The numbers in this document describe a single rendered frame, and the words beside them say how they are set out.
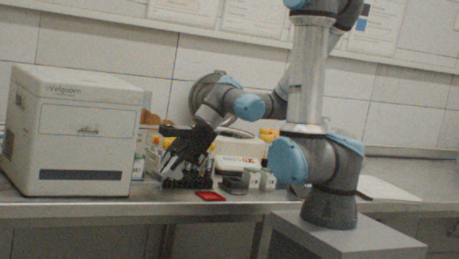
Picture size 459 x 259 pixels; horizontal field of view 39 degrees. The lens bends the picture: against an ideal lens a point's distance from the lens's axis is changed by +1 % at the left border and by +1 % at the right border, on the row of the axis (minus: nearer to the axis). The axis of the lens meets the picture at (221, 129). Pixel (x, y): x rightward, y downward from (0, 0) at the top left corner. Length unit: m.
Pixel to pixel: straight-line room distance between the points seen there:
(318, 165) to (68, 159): 0.62
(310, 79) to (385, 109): 1.62
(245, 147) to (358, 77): 0.92
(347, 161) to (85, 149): 0.66
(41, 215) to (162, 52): 0.98
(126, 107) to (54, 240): 0.89
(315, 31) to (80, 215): 0.74
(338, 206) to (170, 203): 0.46
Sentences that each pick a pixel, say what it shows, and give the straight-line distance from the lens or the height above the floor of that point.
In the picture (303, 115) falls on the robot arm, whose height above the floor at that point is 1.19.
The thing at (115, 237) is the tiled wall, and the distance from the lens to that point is 2.56.
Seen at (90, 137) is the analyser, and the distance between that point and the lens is 1.69.
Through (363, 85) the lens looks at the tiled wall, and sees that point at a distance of 3.04.
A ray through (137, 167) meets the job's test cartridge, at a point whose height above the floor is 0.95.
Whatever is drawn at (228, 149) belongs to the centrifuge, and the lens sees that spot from 2.23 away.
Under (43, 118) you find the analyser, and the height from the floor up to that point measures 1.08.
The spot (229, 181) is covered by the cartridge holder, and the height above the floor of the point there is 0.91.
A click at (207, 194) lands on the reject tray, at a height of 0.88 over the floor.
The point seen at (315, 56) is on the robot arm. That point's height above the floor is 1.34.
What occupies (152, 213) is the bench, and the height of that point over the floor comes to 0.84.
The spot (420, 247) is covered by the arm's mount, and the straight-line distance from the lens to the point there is 1.72.
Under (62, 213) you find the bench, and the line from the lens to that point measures 1.68.
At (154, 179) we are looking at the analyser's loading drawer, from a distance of 1.84.
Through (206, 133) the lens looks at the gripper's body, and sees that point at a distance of 1.87.
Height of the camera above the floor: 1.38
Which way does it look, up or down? 9 degrees down
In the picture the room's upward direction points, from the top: 10 degrees clockwise
